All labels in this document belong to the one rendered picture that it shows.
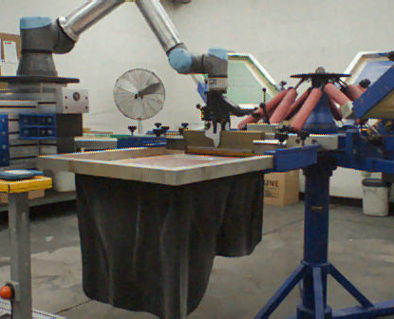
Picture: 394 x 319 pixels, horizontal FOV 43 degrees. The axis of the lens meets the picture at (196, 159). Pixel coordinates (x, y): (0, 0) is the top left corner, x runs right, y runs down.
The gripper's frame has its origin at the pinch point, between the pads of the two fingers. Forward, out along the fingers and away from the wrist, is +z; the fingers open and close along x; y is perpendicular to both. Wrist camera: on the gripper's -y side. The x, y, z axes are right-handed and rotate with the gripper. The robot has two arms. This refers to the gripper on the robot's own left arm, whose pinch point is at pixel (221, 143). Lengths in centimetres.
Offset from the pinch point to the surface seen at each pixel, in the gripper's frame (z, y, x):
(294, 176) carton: 67, 170, -393
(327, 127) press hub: -4, -7, -78
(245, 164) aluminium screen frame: 3.4, -29.2, 29.2
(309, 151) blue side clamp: 2.0, -30.4, -11.3
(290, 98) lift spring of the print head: -18, 4, -62
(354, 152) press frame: 6, -28, -61
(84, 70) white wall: -60, 380, -244
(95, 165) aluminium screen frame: 3, 1, 60
